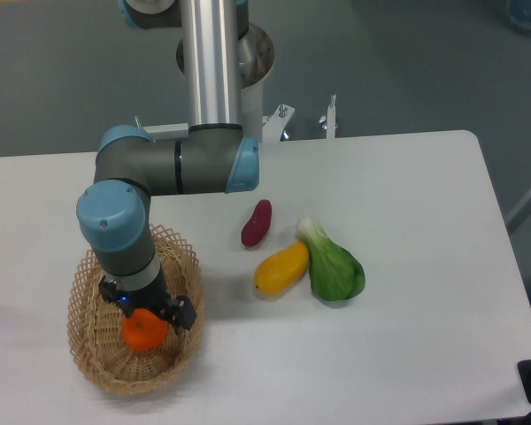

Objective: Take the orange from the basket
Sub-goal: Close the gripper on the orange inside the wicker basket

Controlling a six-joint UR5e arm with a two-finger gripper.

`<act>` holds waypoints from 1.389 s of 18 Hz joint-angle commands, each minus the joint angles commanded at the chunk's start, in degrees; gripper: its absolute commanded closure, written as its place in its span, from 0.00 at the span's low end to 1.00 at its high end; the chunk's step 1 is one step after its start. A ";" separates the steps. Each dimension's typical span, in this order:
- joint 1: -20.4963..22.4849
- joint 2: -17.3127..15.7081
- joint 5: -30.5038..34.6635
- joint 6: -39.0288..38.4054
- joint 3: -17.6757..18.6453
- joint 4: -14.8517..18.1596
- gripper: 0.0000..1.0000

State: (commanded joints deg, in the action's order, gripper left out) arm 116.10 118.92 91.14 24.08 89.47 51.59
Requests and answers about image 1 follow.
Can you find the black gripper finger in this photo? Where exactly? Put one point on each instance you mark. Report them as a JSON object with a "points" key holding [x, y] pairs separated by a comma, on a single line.
{"points": [[112, 295], [180, 313]]}

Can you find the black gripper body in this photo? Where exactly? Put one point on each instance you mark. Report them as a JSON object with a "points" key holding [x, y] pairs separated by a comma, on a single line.
{"points": [[147, 289]]}

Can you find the orange fruit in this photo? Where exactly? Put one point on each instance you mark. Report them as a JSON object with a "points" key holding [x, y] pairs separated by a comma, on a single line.
{"points": [[143, 331]]}

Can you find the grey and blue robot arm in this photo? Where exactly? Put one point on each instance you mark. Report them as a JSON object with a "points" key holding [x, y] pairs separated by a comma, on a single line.
{"points": [[220, 57]]}

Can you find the woven wicker basket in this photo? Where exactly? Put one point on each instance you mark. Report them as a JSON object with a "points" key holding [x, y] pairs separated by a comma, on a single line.
{"points": [[94, 327]]}

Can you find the yellow mango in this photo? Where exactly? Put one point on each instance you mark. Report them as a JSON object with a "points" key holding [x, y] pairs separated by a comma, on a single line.
{"points": [[284, 268]]}

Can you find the purple sweet potato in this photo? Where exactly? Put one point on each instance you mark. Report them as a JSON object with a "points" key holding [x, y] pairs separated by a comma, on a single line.
{"points": [[256, 228]]}

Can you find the green bok choy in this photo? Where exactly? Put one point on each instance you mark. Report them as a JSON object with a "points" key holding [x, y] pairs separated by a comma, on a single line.
{"points": [[334, 272]]}

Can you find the white table clamp bracket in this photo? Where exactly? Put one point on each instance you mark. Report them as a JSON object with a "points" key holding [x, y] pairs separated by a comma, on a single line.
{"points": [[328, 122]]}

